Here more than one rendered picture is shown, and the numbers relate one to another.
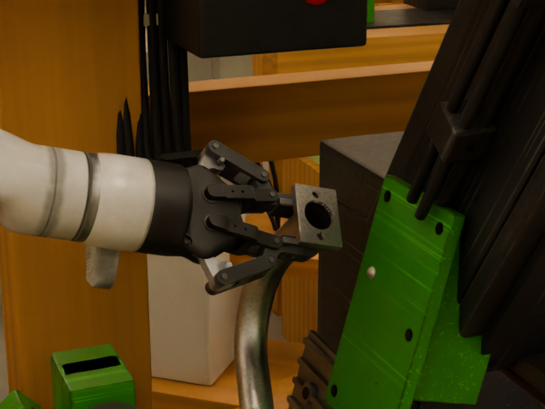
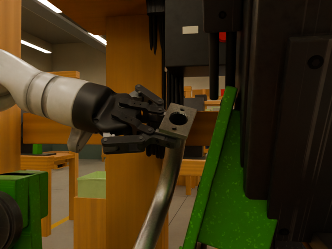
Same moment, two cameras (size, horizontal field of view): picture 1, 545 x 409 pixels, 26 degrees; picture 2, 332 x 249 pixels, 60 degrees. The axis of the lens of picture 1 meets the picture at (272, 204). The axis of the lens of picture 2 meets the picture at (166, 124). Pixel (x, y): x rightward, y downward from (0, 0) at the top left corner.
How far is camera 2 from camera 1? 0.71 m
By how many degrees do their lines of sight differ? 37
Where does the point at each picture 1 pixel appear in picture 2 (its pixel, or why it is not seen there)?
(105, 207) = (51, 94)
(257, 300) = (163, 179)
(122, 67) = (153, 87)
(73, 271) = (129, 174)
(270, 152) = not seen: hidden behind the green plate
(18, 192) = (10, 82)
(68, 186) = (36, 83)
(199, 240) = (103, 122)
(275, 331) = not seen: outside the picture
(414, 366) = (196, 210)
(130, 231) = (63, 109)
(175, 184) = (92, 89)
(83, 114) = not seen: hidden behind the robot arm
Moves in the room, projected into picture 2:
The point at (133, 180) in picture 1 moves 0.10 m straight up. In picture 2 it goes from (70, 84) to (70, 16)
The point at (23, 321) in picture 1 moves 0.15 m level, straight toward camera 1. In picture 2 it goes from (108, 192) to (67, 210)
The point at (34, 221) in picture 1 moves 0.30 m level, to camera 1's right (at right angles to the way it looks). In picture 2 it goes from (20, 100) to (204, 84)
